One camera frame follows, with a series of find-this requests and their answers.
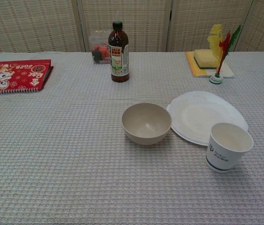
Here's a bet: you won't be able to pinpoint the beige plastic bowl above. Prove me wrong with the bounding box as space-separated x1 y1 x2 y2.
121 103 172 146

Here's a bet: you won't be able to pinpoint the white paper cup blue logo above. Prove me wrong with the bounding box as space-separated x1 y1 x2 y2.
205 122 254 174

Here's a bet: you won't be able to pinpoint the white paper plate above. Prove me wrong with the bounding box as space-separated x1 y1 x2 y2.
166 91 249 146

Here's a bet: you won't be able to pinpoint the brown drink bottle black cap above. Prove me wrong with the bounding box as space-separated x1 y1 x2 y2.
108 21 130 83

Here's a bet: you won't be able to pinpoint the clear plastic box red pieces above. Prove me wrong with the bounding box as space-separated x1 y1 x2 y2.
88 29 129 65

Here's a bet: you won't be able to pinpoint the light grey waffle tablecloth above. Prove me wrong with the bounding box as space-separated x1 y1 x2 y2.
0 51 264 225

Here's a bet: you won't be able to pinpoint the colourful feather shuttlecock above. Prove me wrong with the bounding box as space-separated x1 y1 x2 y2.
207 23 242 84

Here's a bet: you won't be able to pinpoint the yellow sponge green base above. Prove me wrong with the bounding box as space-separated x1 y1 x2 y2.
193 48 220 70

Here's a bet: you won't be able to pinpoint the red spiral desk calendar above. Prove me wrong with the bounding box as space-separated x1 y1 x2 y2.
0 59 54 96

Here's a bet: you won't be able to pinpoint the beige woven folding screen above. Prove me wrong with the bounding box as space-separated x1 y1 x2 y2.
0 0 264 55

